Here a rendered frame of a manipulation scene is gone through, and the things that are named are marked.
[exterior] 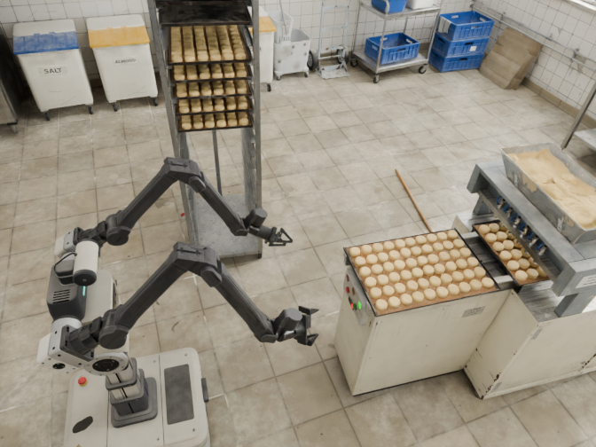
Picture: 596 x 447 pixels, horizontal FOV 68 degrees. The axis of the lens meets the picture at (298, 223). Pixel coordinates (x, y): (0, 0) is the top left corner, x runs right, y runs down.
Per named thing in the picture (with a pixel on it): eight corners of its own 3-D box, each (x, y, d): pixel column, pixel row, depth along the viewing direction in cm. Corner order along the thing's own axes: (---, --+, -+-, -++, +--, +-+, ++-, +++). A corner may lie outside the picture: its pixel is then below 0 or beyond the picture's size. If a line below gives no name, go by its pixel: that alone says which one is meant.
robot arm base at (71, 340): (91, 339, 146) (61, 325, 137) (111, 328, 144) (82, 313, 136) (90, 363, 139) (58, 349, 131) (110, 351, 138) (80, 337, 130)
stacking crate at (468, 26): (469, 26, 585) (474, 10, 571) (490, 37, 559) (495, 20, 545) (432, 30, 567) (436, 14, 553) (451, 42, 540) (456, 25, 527)
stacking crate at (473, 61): (462, 56, 612) (466, 42, 598) (479, 68, 585) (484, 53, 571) (425, 60, 596) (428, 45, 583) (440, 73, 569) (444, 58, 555)
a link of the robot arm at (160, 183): (170, 146, 155) (174, 165, 149) (200, 162, 164) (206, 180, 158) (100, 223, 171) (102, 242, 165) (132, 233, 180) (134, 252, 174)
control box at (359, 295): (348, 285, 219) (352, 266, 209) (366, 325, 202) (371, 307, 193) (341, 286, 218) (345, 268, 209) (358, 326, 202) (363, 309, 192)
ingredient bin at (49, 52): (42, 124, 438) (11, 48, 386) (41, 96, 480) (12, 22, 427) (98, 115, 455) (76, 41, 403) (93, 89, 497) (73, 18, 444)
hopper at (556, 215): (538, 165, 218) (551, 141, 209) (625, 245, 180) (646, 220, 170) (488, 172, 212) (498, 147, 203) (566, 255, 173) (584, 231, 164)
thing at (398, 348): (434, 328, 286) (479, 230, 224) (460, 376, 262) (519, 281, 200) (331, 349, 271) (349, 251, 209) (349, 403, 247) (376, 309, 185)
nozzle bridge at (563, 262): (507, 205, 248) (532, 155, 224) (600, 309, 198) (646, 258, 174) (455, 213, 241) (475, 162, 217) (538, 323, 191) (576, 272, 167)
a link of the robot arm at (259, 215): (230, 221, 194) (234, 235, 188) (239, 202, 187) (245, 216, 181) (254, 223, 200) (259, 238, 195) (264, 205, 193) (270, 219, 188)
